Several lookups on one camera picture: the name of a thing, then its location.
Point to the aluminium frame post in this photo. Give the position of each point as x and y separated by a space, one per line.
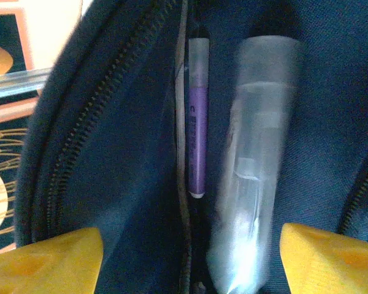
15 81

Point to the purple pen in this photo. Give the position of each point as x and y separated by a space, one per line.
197 137

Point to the long clear plastic package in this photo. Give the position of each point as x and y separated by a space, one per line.
257 153

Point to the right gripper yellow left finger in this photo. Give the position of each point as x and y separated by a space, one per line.
55 263

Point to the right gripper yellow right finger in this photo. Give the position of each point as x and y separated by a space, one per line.
328 263

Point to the navy blue backpack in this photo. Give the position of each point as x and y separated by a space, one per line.
125 137

